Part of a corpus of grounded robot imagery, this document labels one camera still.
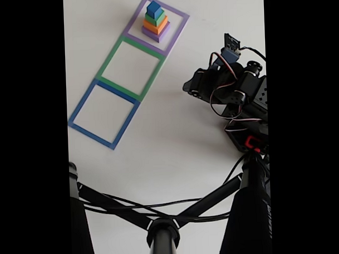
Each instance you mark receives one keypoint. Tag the dark gripper camera box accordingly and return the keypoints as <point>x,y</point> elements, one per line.
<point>231,49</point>

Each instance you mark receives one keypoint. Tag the red clamp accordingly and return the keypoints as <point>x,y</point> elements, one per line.
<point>253,143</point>

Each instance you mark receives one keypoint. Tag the green square frame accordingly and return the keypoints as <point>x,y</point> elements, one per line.
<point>110,58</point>

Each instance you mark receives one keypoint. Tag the small blue cube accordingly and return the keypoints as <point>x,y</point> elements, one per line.
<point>153,8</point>

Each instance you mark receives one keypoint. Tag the purple block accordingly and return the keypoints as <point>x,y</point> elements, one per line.
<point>163,35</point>

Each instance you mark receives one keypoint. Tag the black tripod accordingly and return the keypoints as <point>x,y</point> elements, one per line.
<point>162,238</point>

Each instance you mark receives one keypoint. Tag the orange block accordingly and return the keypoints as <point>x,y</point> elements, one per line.
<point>153,27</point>

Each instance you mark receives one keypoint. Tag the purple square frame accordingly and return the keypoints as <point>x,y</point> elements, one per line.
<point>144,43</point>

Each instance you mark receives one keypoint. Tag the blue square frame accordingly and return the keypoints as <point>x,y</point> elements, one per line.
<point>92,136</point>

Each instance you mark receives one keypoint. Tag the green block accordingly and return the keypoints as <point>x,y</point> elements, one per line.
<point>154,20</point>

